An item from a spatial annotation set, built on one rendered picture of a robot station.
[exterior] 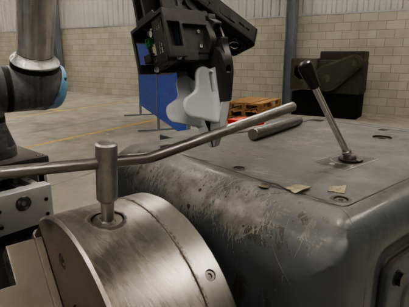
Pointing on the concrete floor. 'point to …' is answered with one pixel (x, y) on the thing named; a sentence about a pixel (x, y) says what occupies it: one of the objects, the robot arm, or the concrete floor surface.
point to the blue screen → (157, 94)
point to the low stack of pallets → (251, 106)
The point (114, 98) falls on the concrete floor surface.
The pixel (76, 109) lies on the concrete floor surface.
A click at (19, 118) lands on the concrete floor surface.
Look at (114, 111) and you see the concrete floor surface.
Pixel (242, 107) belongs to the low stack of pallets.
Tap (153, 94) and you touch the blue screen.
